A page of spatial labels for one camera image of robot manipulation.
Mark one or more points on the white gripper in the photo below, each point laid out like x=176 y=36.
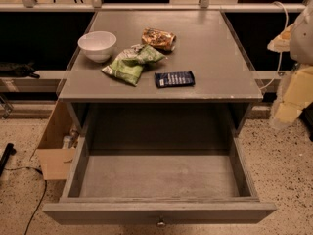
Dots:
x=303 y=41

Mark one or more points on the blue rxbar blueberry wrapper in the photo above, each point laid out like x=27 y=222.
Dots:
x=174 y=79

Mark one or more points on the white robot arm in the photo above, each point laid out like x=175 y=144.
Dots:
x=301 y=47

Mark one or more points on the open grey top drawer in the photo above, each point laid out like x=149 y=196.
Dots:
x=136 y=163

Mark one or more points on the metal drawer knob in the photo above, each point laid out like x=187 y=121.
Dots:
x=161 y=223

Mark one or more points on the crushed orange drink can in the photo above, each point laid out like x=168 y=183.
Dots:
x=159 y=39

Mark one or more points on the green chip bag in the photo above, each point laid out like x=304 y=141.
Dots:
x=129 y=64

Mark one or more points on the white ceramic bowl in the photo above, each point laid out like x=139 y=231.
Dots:
x=97 y=46

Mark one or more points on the brown cardboard box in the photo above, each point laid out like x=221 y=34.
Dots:
x=55 y=160

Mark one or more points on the black object on ledge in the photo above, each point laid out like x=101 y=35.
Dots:
x=10 y=69

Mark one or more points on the black floor stand foot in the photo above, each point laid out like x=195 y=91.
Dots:
x=9 y=150

